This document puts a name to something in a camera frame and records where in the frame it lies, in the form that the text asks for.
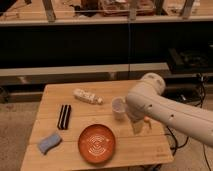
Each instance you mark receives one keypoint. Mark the translucent plastic cup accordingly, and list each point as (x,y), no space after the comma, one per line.
(118,108)

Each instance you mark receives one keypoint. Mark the white plastic bottle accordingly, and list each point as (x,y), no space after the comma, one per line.
(87,97)

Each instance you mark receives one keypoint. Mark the orange toy carrot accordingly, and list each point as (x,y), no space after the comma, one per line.
(148,121)

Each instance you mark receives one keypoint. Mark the blue sponge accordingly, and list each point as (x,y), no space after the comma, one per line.
(49,142)

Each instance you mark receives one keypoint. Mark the black device on shelf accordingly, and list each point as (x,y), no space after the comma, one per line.
(190,61)

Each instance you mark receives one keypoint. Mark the pale yellow gripper tip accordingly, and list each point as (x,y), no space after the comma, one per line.
(137,126)

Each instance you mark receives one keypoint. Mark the orange ridged plate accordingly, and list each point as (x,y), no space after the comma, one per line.
(96,144)

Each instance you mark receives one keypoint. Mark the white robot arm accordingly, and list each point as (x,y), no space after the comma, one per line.
(145,99)

